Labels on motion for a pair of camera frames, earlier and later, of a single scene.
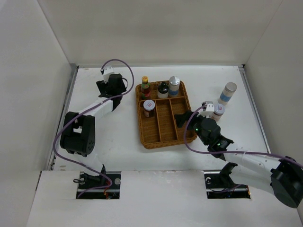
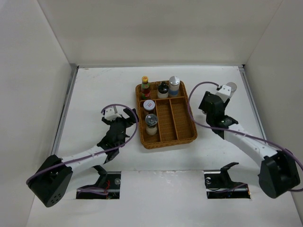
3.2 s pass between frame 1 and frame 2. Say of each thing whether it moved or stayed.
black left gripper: moved
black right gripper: moved
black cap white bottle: stayed
